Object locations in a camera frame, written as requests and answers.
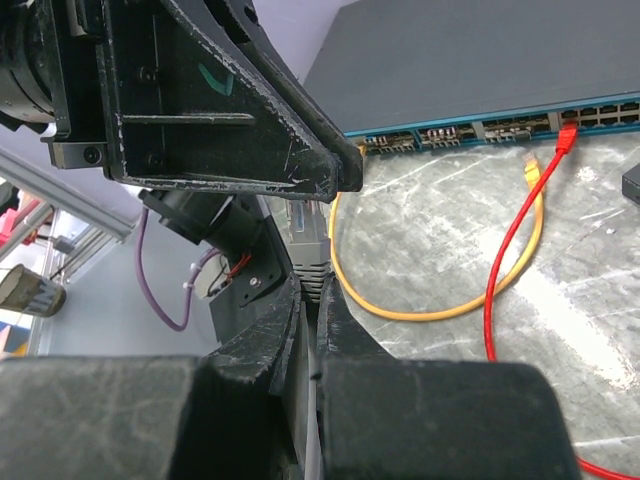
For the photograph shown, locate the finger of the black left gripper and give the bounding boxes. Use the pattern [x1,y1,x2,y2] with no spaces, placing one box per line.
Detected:
[102,1,363,202]

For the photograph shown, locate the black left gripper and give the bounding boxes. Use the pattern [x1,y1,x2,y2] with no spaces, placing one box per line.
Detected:
[1,1,115,173]

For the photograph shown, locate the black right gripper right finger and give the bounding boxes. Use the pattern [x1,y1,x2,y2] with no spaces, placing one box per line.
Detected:
[318,278,580,479]

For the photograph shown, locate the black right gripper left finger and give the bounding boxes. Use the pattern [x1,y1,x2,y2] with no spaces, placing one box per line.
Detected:
[1,277,301,479]

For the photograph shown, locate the grey ethernet patch cable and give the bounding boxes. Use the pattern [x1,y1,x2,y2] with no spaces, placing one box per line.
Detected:
[287,199,334,480]

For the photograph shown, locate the orange ethernet patch cable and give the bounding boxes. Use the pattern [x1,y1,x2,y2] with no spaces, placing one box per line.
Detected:
[327,144,546,323]

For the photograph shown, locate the red ethernet patch cable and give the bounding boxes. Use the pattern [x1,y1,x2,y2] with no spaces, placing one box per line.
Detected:
[482,123,640,480]

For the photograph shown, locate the small black network switch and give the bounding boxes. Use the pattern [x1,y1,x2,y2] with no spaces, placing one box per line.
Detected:
[621,164,640,205]

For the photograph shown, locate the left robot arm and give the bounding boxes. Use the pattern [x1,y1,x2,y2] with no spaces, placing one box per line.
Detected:
[1,1,363,248]

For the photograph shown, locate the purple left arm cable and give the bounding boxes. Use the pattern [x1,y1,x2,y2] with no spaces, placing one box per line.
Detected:
[135,207,224,332]

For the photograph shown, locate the aluminium frame rail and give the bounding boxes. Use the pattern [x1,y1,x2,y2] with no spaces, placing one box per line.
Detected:
[1,144,140,356]

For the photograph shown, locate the large black network switch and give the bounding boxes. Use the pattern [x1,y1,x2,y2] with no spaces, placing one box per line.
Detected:
[304,1,639,154]

